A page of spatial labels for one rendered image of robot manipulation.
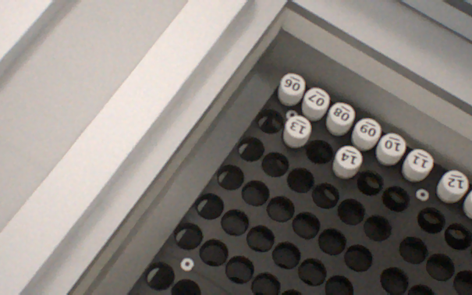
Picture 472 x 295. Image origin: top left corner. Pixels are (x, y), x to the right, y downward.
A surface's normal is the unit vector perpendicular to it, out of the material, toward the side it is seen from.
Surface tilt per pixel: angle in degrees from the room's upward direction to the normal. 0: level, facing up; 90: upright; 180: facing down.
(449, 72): 0
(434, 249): 0
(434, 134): 0
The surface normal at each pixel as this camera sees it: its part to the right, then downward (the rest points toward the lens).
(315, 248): 0.09, -0.41
